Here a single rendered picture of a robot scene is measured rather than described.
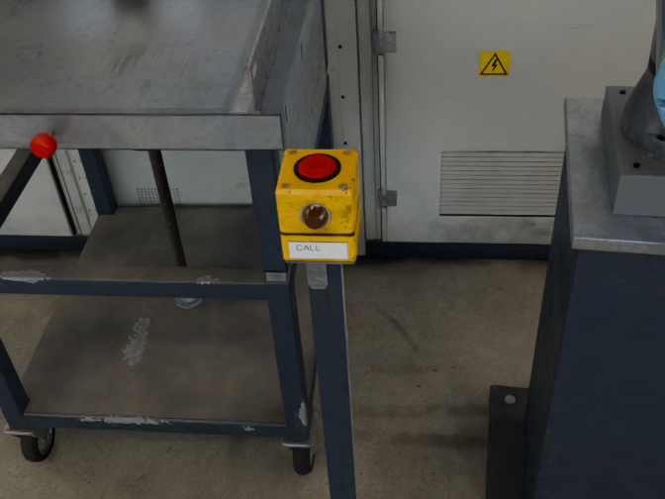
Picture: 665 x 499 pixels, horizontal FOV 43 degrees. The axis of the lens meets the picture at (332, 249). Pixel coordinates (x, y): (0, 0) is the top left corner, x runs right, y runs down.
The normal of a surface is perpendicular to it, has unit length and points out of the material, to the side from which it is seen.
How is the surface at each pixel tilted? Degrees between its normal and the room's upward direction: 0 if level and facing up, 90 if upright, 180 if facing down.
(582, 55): 90
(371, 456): 0
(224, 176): 90
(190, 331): 0
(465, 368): 0
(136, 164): 90
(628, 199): 90
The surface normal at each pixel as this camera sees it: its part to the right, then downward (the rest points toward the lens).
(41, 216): -0.09, 0.66
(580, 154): -0.06, -0.75
